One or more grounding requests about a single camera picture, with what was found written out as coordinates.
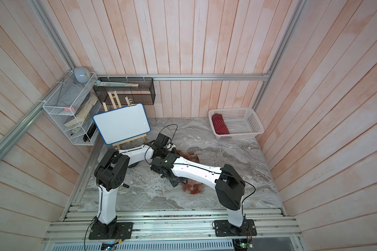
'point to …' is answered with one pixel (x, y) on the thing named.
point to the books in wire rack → (82, 112)
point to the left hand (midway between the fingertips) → (183, 161)
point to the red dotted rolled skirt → (219, 124)
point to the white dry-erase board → (123, 123)
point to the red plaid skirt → (192, 186)
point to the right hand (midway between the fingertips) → (182, 176)
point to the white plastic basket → (243, 123)
